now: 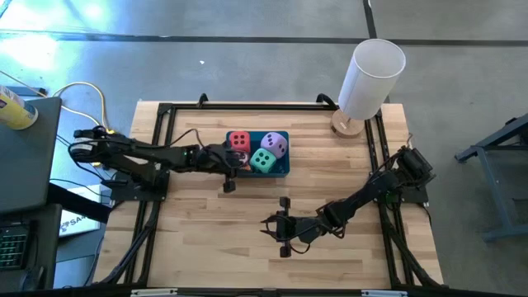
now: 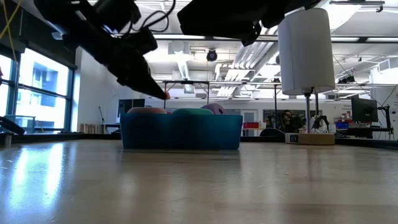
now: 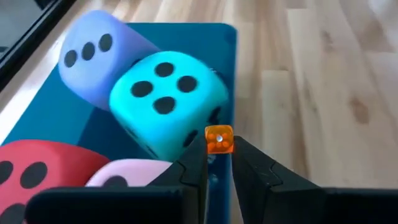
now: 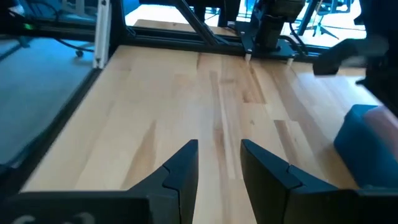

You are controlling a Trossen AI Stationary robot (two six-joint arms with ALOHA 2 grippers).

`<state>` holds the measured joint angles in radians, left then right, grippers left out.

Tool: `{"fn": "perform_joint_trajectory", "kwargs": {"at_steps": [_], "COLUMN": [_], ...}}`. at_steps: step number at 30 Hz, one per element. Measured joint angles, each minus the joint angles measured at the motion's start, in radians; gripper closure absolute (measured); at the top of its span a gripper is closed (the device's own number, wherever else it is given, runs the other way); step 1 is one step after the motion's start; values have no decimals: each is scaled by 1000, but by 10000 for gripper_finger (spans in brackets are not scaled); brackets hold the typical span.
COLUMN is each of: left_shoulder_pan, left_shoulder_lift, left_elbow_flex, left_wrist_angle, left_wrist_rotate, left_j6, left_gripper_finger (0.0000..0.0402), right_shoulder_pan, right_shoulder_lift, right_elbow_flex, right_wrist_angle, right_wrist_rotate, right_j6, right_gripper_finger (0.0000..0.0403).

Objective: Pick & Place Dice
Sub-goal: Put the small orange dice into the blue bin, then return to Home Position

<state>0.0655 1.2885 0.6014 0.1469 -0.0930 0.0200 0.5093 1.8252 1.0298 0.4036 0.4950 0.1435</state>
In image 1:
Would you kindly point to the white shade wooden base lamp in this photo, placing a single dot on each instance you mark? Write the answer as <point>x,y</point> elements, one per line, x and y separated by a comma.
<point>371,78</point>

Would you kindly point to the grey desk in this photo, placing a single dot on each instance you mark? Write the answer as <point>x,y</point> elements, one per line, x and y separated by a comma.
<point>24,156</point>

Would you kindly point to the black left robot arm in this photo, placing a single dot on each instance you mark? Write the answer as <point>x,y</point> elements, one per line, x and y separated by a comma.
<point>136,148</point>

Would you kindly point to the blue-grey metal stand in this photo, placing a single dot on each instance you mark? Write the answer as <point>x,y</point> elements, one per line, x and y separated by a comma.
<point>488,177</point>

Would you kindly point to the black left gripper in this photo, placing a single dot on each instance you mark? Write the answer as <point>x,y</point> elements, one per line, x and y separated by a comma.
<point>214,156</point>

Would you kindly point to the large red foam die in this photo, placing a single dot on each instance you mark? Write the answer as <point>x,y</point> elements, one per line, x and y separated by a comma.
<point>239,141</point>

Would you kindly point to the white printed box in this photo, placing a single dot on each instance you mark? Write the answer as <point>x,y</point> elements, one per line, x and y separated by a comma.
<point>80,214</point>

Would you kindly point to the large purple foam die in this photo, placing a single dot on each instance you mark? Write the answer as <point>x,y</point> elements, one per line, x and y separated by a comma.
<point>274,144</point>

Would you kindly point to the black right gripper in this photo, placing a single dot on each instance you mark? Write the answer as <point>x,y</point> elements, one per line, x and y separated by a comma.
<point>301,230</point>

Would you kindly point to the black metal beam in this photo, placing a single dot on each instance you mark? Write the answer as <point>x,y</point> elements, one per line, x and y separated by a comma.
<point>78,202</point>

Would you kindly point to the black aluminium table frame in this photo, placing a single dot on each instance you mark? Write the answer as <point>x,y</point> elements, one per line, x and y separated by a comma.
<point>268,107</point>

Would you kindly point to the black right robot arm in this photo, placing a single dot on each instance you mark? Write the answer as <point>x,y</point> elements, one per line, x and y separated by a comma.
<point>363,198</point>

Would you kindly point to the white bracket strip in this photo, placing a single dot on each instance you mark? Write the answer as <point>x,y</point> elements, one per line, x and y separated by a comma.
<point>383,293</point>
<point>154,292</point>

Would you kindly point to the yellow wipes canister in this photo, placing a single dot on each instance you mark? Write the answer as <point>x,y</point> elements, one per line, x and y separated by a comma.
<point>16,109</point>

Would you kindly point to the black computer mouse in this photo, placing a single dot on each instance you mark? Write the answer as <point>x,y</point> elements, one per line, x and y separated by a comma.
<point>31,278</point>

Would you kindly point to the large teal foam die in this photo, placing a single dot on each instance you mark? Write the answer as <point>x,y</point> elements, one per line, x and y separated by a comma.
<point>262,161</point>

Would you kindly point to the backlit keyboard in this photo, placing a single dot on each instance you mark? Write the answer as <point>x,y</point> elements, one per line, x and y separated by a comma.
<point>12,247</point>

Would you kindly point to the blue plastic bin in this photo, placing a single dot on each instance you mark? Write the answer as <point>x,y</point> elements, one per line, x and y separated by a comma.
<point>282,167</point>

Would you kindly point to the dark low desk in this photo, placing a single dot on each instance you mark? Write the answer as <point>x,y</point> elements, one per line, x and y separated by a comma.
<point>41,247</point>

